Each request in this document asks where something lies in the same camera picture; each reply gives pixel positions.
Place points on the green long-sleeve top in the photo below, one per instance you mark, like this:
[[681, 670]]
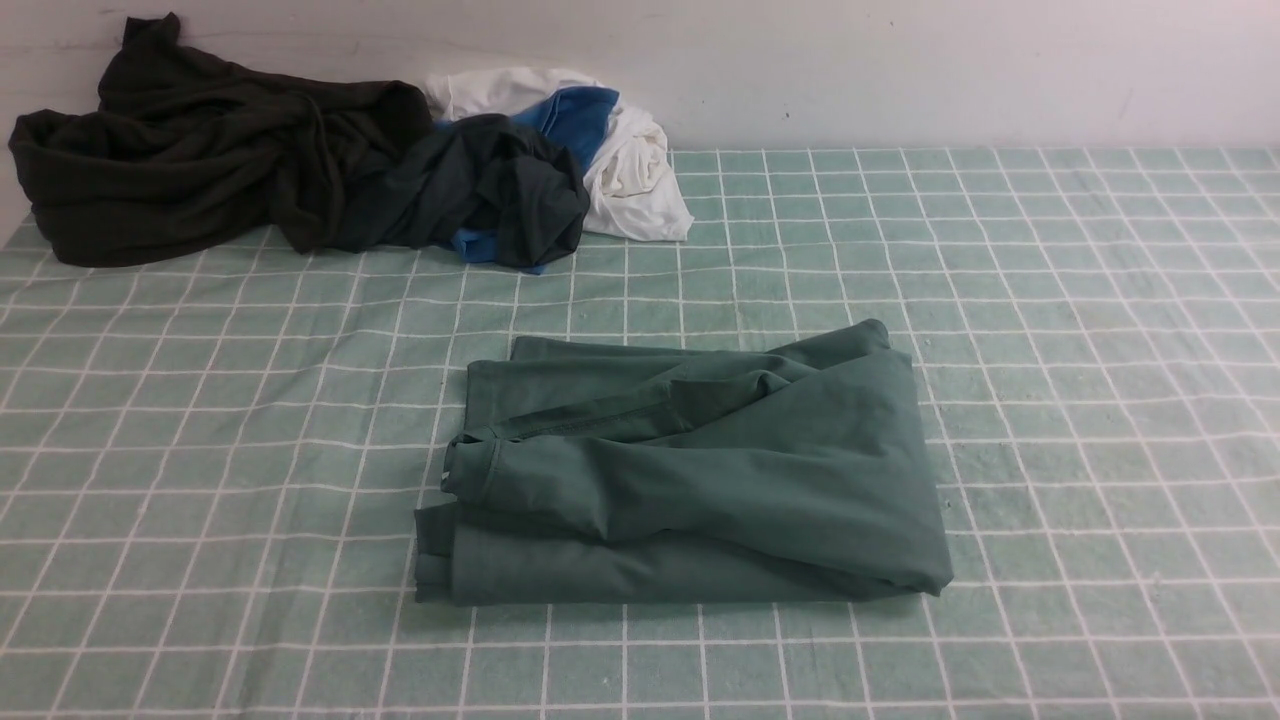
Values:
[[625, 474]]

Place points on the white crumpled garment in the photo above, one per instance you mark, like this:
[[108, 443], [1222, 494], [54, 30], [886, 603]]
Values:
[[633, 188]]

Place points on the dark teal crumpled garment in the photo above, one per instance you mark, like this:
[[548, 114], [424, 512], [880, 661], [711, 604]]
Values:
[[520, 190]]

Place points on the blue crumpled garment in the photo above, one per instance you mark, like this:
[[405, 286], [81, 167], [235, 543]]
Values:
[[577, 119]]

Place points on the green checked tablecloth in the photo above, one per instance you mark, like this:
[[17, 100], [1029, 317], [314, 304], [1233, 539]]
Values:
[[210, 465]]

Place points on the dark olive crumpled garment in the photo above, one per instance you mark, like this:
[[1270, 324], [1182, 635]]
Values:
[[187, 151]]

